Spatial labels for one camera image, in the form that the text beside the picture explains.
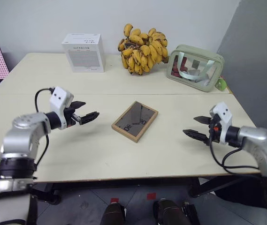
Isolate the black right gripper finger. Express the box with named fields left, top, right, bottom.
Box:
left=182, top=128, right=210, bottom=144
left=193, top=115, right=211, bottom=125

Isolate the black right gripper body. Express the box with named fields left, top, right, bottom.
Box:
left=207, top=113, right=222, bottom=147

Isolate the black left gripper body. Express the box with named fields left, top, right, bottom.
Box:
left=64, top=105, right=83, bottom=128

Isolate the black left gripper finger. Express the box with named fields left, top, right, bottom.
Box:
left=78, top=112, right=100, bottom=126
left=70, top=101, right=87, bottom=110

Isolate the green pouch pull tab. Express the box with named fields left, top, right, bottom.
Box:
left=215, top=77, right=227, bottom=92

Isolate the white cardboard box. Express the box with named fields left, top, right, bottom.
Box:
left=61, top=33, right=107, bottom=74

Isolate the green transparent toiletry pouch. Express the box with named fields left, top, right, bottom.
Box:
left=166, top=44, right=226, bottom=94

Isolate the red packet inside pouch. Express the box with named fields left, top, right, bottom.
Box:
left=170, top=55, right=188, bottom=78

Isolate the dark rounded shape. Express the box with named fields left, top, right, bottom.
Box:
left=153, top=198, right=201, bottom=225
left=99, top=202, right=127, bottom=225

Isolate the yellow banana bunch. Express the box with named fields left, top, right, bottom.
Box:
left=117, top=23, right=170, bottom=75

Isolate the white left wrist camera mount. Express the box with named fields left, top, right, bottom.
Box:
left=49, top=86, right=75, bottom=130

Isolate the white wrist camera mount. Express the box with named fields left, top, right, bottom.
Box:
left=208, top=101, right=233, bottom=144
left=49, top=86, right=75, bottom=130

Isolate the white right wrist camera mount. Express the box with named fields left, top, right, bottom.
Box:
left=208, top=101, right=233, bottom=144

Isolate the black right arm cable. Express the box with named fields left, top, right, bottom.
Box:
left=208, top=137, right=261, bottom=176

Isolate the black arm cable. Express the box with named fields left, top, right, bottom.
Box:
left=208, top=137, right=261, bottom=176
left=31, top=87, right=55, bottom=181

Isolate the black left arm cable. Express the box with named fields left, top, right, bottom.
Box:
left=31, top=87, right=55, bottom=181

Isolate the wooden framed dark tablet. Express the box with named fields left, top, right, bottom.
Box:
left=111, top=100, right=159, bottom=144

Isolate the black table leg frame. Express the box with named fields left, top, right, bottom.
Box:
left=188, top=174, right=267, bottom=204
left=29, top=182, right=62, bottom=205

